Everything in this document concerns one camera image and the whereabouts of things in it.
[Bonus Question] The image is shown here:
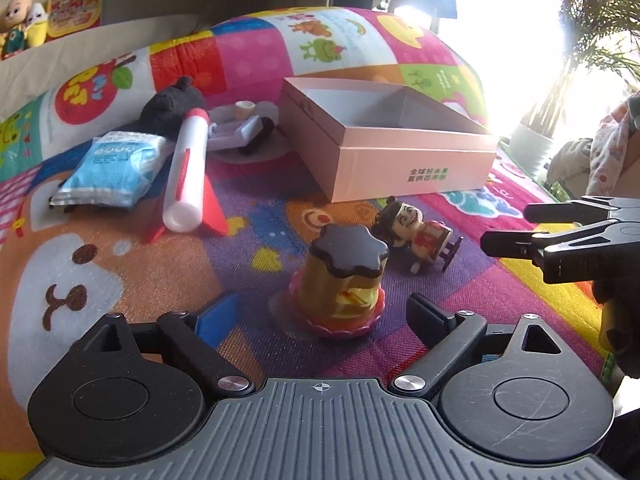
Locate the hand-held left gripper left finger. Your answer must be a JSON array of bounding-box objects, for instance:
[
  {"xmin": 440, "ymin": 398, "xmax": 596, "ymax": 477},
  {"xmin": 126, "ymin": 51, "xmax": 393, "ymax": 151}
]
[{"xmin": 70, "ymin": 290, "xmax": 256, "ymax": 396}]

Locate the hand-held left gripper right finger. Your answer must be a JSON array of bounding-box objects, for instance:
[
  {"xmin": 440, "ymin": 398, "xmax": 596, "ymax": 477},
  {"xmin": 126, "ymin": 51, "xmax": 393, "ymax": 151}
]
[{"xmin": 390, "ymin": 292, "xmax": 572, "ymax": 396}]

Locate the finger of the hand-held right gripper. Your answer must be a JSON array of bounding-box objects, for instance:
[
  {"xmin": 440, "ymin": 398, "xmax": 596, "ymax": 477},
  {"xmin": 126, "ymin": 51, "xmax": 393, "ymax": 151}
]
[
  {"xmin": 480, "ymin": 220, "xmax": 640, "ymax": 284},
  {"xmin": 524, "ymin": 198, "xmax": 640, "ymax": 226}
]

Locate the red dressed doll figurine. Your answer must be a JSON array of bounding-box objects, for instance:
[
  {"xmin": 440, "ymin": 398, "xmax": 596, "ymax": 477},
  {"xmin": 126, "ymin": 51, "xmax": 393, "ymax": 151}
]
[{"xmin": 375, "ymin": 196, "xmax": 463, "ymax": 275}]

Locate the yellow pudding toy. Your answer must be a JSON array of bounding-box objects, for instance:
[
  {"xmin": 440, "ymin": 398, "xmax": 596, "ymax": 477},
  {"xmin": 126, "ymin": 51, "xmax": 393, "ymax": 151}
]
[{"xmin": 287, "ymin": 223, "xmax": 391, "ymax": 338}]

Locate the white and red toy rocket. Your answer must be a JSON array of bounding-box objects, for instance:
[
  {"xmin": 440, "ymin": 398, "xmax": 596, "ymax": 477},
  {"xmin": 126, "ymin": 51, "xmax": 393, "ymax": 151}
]
[{"xmin": 145, "ymin": 107, "xmax": 230, "ymax": 243}]

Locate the pink cardboard box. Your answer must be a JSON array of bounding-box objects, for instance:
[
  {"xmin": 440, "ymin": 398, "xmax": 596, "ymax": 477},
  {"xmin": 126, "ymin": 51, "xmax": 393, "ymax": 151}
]
[{"xmin": 277, "ymin": 76, "xmax": 501, "ymax": 204}]

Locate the black plush toy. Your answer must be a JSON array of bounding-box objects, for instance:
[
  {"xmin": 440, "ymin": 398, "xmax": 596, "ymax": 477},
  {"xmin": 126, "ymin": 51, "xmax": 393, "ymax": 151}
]
[{"xmin": 139, "ymin": 76, "xmax": 206, "ymax": 139}]

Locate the floral patterned cloth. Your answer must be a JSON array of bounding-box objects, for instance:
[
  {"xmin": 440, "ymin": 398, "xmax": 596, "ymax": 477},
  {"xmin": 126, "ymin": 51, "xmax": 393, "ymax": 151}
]
[{"xmin": 550, "ymin": 100, "xmax": 640, "ymax": 197}]

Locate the white plant pot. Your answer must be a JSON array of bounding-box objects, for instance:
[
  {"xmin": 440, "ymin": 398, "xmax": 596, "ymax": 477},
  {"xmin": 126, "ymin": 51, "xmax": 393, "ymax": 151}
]
[{"xmin": 510, "ymin": 122, "xmax": 557, "ymax": 177}]

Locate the colourful cartoon play mat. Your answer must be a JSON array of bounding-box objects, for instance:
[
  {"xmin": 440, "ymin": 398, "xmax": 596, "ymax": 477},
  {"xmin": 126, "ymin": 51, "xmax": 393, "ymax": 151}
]
[{"xmin": 0, "ymin": 6, "xmax": 640, "ymax": 480}]

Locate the green potted palm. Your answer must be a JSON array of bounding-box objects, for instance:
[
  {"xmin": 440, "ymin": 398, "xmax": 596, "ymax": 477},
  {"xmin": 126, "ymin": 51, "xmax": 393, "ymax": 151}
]
[{"xmin": 520, "ymin": 0, "xmax": 640, "ymax": 136}]

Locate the blue wet wipes packet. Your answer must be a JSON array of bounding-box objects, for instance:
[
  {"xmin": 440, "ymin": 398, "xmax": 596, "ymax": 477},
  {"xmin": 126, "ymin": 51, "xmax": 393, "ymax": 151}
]
[{"xmin": 50, "ymin": 130, "xmax": 173, "ymax": 211}]

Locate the white toy car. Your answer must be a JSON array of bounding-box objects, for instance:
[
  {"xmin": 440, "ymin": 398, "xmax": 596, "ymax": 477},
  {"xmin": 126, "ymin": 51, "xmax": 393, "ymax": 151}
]
[{"xmin": 206, "ymin": 100, "xmax": 281, "ymax": 157}]

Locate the beige cushion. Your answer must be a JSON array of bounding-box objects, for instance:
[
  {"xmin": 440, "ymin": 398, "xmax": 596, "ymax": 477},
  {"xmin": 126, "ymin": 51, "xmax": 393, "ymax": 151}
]
[{"xmin": 0, "ymin": 10, "xmax": 216, "ymax": 117}]

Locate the red picture book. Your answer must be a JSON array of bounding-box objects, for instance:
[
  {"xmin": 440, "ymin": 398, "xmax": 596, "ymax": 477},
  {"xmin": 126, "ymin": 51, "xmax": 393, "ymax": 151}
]
[{"xmin": 46, "ymin": 0, "xmax": 104, "ymax": 39}]

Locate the yellow banana plush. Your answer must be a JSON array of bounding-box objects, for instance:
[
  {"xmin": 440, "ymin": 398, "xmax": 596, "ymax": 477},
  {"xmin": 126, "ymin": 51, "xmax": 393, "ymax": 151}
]
[{"xmin": 25, "ymin": 2, "xmax": 51, "ymax": 49}]

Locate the big-headed doll in overalls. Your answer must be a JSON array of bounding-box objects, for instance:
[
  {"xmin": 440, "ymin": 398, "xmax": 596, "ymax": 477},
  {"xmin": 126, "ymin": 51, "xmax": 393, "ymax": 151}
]
[{"xmin": 0, "ymin": 0, "xmax": 34, "ymax": 59}]

